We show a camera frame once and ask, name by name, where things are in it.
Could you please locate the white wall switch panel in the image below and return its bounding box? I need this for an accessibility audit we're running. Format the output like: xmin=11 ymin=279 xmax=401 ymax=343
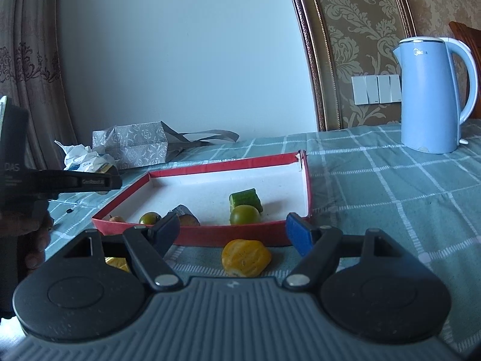
xmin=352 ymin=74 xmax=402 ymax=105

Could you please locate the yellow bell pepper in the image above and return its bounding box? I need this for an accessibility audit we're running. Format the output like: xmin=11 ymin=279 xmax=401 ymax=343
xmin=221 ymin=239 xmax=272 ymax=277

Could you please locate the brown patterned curtain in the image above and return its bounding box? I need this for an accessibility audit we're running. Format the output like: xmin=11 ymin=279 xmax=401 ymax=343
xmin=0 ymin=0 xmax=78 ymax=181

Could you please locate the person's left hand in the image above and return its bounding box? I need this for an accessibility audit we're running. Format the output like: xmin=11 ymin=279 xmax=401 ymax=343
xmin=0 ymin=211 xmax=54 ymax=272

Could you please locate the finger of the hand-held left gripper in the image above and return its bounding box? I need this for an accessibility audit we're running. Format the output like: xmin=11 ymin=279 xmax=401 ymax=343
xmin=28 ymin=170 xmax=122 ymax=198

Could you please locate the light blue electric kettle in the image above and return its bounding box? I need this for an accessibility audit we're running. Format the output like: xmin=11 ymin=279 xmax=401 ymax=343
xmin=393 ymin=37 xmax=479 ymax=154

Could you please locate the grey patterned gift bag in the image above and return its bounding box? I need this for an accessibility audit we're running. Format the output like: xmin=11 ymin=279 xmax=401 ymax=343
xmin=92 ymin=121 xmax=240 ymax=170

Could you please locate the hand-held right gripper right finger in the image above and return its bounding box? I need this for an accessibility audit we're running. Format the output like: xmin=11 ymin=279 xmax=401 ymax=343
xmin=283 ymin=212 xmax=410 ymax=292

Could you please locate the shallow red cardboard tray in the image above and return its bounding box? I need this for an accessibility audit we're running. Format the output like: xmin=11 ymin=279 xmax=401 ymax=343
xmin=92 ymin=151 xmax=312 ymax=248

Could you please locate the white tissue pack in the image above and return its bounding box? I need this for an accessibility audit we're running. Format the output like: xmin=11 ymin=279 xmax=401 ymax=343
xmin=54 ymin=139 xmax=119 ymax=176

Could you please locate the small green tomato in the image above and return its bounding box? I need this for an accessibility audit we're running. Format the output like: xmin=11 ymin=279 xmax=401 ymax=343
xmin=139 ymin=211 xmax=163 ymax=226

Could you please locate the small yellow fruit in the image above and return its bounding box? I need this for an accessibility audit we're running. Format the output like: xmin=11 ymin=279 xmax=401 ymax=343
xmin=104 ymin=256 xmax=132 ymax=273

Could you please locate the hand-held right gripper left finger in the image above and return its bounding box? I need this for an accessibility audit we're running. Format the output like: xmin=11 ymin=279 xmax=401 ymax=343
xmin=62 ymin=212 xmax=185 ymax=293

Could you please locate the dark eggplant piece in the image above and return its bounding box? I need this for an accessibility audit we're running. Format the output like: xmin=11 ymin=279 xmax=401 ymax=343
xmin=171 ymin=205 xmax=200 ymax=227

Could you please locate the green cucumber piece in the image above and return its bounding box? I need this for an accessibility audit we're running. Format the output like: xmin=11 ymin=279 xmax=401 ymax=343
xmin=229 ymin=189 xmax=264 ymax=214

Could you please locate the green checkered tablecloth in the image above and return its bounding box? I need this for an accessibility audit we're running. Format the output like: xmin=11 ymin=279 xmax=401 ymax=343
xmin=45 ymin=118 xmax=481 ymax=354

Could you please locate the large green tomato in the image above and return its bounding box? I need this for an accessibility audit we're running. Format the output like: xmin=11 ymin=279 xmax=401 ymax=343
xmin=230 ymin=205 xmax=261 ymax=226

